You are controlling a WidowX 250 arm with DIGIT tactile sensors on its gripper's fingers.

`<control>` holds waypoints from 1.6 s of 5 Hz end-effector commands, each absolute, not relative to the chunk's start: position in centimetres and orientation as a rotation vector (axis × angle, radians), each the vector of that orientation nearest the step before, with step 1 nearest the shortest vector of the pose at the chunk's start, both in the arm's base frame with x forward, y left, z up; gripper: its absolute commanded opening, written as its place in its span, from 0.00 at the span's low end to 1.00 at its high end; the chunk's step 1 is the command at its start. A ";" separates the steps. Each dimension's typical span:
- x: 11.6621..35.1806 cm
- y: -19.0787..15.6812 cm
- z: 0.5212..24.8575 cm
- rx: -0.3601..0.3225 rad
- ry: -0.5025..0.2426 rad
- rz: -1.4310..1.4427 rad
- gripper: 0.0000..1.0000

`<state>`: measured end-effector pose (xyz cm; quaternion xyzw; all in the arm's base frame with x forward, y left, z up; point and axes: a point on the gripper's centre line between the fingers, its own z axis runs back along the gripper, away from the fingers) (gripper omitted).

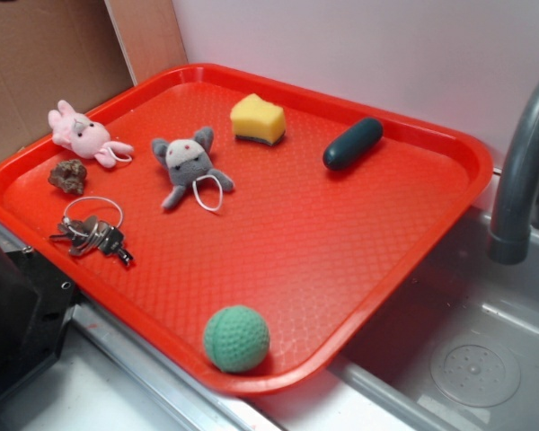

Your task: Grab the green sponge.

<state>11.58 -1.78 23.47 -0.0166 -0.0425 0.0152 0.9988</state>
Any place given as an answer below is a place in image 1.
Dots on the red plastic tray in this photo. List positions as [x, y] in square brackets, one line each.
[315, 252]

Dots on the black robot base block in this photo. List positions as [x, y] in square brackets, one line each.
[35, 301]

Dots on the dark green capsule object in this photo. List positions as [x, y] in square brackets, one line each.
[352, 144]

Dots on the brown rock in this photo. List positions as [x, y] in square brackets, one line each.
[69, 176]

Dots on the grey plush toy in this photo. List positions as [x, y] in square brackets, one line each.
[188, 163]

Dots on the brown cardboard box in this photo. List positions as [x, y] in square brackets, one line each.
[85, 52]

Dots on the pink plush bunny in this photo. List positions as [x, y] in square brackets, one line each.
[86, 138]

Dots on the grey toy faucet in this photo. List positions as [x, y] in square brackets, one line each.
[516, 206]

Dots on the grey plastic sink basin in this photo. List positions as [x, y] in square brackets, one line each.
[456, 346]

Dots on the yellow sponge with dark base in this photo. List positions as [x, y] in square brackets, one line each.
[257, 120]

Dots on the bunch of keys on ring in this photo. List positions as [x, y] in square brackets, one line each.
[93, 233]

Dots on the green foam ball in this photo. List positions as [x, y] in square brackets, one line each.
[236, 339]

